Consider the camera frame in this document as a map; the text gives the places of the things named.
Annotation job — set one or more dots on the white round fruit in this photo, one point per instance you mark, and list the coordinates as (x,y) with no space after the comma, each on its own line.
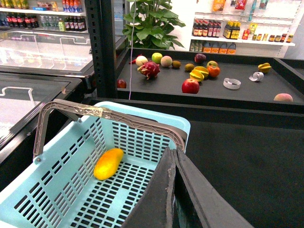
(141,60)

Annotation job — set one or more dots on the green potted plant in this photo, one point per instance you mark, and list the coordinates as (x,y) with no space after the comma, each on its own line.
(149,24)

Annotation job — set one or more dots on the beige round melon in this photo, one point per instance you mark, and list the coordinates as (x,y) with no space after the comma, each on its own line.
(166,61)

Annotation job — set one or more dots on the dark purple fruit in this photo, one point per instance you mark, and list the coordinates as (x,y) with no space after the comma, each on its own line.
(200,58)

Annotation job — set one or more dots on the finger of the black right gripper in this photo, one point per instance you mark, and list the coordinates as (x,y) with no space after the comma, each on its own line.
(155,208)
(198,204)

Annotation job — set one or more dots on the red apple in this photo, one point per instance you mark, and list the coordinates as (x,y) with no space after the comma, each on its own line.
(190,86)

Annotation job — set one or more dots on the green apple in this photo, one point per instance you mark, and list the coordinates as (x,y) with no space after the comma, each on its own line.
(156,57)

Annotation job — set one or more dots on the small dark red fruit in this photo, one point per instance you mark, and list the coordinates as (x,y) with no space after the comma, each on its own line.
(121,83)

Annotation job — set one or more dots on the red green mango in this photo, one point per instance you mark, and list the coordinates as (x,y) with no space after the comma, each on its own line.
(212,63)

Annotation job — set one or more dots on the grey basket handle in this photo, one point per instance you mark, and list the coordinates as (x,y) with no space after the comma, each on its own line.
(174,127)

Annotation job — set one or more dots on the black fruit display tray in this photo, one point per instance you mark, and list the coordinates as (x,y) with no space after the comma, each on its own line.
(231,89)

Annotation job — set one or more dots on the yellow star fruit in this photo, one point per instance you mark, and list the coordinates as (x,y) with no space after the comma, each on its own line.
(203,70)
(197,75)
(264,68)

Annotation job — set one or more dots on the glass freezer case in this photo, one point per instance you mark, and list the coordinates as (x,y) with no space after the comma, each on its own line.
(38,52)

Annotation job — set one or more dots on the brown kiwi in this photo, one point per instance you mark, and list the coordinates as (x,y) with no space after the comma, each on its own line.
(176,64)
(189,67)

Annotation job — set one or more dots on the yellow star fruit front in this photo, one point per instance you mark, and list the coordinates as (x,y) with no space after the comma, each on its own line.
(197,75)

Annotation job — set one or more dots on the pink peach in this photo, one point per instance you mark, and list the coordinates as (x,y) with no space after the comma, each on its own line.
(283,97)

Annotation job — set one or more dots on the black metal shelf post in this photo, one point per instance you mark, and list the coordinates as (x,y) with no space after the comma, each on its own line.
(100,22)

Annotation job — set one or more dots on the light blue plastic basket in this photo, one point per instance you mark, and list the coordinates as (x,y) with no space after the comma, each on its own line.
(60,190)

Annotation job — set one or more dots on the yellow mango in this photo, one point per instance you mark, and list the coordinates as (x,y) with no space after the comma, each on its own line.
(108,164)

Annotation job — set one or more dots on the pink dragon fruit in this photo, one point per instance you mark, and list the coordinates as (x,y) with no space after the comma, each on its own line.
(150,69)

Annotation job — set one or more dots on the yellow star fruit back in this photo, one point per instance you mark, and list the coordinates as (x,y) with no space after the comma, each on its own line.
(203,70)

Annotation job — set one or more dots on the yellow star fruit far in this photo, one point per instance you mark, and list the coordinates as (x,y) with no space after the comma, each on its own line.
(264,68)

